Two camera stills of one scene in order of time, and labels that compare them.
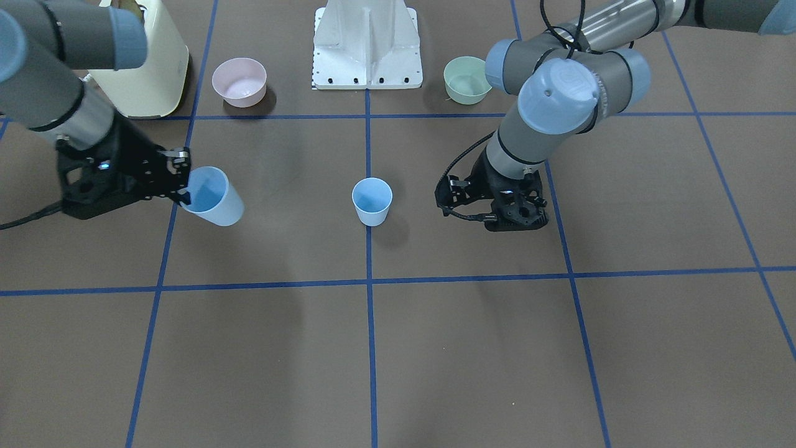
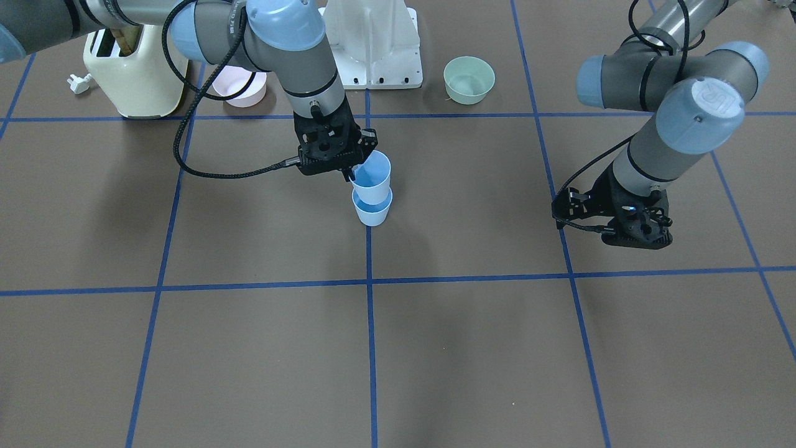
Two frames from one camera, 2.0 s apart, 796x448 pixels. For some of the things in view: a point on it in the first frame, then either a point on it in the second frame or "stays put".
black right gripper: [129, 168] to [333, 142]
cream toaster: [156, 88] stays put
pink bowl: [240, 82] stays put
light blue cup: [213, 197] to [372, 178]
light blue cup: [372, 197] stays put
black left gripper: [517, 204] to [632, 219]
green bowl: [466, 80] stays put
